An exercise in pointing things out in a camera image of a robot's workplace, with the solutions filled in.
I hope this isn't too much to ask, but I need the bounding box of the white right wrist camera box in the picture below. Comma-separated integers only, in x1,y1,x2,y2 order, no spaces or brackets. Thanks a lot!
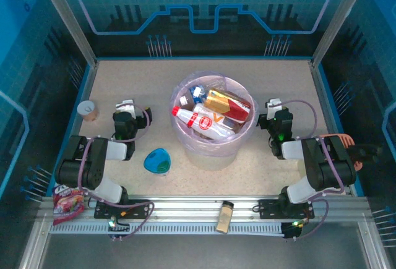
266,98,283,111

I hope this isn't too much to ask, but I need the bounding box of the black controller board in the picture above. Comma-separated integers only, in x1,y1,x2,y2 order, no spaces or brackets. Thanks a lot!
281,219,310,241
107,216,131,242

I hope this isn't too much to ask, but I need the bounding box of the blue label cola bottle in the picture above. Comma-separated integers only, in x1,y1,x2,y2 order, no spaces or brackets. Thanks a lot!
189,85,209,102

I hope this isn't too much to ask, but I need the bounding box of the amber bottle red yellow label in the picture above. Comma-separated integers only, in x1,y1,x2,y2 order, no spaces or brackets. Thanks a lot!
204,88,252,121

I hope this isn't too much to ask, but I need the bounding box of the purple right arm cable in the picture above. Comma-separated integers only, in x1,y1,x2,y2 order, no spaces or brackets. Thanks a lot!
272,99,346,242

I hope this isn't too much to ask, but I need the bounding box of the clear bottle red cap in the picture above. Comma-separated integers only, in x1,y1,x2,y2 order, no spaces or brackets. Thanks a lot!
171,103,236,140

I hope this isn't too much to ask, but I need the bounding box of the blue plastic lid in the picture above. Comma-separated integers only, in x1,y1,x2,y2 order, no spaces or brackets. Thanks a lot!
143,147,171,177

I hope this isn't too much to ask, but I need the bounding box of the white slotted cable duct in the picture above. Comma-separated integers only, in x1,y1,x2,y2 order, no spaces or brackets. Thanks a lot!
49,221,287,236

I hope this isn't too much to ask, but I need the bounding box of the tan spice jar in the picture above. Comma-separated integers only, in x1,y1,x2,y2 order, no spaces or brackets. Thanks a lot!
215,200,235,235

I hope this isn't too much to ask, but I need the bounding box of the white round plastic bin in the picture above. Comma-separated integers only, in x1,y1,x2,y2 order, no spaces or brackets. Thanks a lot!
170,70,259,171

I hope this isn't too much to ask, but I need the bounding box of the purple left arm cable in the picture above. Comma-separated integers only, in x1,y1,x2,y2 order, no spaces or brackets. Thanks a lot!
77,101,155,242

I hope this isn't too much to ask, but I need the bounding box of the orange black handheld tool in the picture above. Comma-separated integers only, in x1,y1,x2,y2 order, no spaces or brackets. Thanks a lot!
320,132,384,171

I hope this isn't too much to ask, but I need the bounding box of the black right controller board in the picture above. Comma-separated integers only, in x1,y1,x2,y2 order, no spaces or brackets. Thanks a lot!
281,219,310,241

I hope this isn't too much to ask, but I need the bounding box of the aluminium frame post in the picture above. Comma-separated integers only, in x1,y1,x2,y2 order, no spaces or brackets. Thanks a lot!
33,0,99,67
311,0,374,67

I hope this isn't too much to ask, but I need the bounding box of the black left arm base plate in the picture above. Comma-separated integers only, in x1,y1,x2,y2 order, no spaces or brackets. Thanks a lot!
93,199,152,220

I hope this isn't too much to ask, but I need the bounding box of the aluminium front rail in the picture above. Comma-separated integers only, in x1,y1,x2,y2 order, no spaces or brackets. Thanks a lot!
38,194,372,224

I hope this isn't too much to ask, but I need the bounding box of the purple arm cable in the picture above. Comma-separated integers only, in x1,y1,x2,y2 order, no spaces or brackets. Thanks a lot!
77,101,155,242
272,99,346,242

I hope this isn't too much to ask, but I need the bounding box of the red juice pouch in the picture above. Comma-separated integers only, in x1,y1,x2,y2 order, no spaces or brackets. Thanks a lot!
52,184,86,226

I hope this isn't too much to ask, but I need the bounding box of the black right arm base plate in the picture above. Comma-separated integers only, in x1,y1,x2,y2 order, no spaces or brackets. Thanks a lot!
258,199,316,220

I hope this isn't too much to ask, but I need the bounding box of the black left controller board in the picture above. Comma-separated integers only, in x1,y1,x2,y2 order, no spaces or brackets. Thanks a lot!
107,216,131,242

